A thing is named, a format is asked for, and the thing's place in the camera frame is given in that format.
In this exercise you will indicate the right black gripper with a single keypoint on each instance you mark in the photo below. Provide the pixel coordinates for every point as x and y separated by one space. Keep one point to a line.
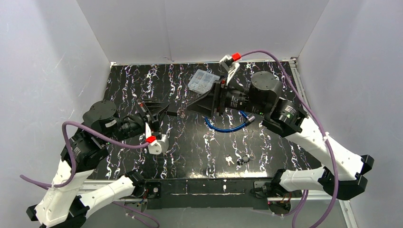
218 99

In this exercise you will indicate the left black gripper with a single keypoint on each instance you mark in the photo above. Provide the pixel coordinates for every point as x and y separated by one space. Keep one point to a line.
146 116

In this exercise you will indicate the black cable padlock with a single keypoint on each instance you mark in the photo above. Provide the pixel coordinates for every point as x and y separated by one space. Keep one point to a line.
180 113

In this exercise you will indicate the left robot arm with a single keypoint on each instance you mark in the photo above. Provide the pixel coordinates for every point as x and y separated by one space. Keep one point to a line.
86 146

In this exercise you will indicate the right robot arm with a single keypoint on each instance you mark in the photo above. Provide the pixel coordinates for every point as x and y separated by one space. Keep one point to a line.
342 173

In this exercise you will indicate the clear plastic parts box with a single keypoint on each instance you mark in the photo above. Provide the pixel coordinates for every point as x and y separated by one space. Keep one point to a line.
202 81

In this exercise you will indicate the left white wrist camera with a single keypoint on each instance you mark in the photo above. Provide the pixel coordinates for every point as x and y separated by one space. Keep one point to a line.
156 146

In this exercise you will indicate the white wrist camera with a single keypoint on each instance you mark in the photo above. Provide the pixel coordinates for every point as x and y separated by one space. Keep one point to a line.
231 65
156 146

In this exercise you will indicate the blue cable lock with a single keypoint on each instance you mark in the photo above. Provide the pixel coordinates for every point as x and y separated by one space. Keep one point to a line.
246 120

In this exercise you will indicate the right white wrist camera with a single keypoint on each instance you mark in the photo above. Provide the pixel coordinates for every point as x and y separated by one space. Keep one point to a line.
231 65

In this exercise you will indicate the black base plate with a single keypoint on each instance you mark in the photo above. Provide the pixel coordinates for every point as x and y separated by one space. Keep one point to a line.
203 193

